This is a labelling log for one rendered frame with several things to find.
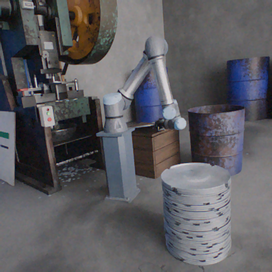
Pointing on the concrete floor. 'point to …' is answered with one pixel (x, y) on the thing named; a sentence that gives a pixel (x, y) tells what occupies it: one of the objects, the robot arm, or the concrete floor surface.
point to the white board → (7, 146)
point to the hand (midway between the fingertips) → (156, 124)
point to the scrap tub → (217, 136)
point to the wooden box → (154, 150)
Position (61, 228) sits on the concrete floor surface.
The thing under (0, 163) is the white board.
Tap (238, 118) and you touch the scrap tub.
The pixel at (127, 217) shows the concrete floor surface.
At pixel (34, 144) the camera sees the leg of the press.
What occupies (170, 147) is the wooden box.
